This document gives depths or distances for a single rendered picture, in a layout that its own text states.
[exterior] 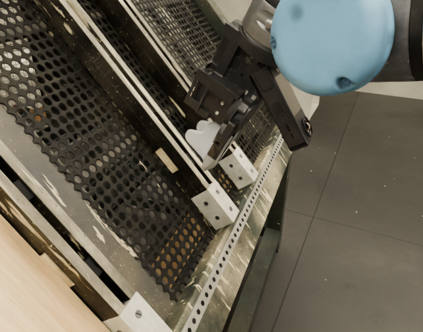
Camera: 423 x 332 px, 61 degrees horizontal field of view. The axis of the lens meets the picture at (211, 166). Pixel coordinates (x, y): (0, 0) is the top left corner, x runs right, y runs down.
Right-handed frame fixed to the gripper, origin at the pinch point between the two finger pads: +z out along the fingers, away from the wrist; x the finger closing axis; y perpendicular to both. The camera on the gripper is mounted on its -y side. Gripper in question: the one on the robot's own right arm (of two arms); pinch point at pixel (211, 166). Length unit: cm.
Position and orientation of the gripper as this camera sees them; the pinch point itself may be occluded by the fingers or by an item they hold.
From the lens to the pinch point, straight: 54.2
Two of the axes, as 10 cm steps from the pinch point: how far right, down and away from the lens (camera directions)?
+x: -4.3, 4.5, -7.8
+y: -8.0, -5.9, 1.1
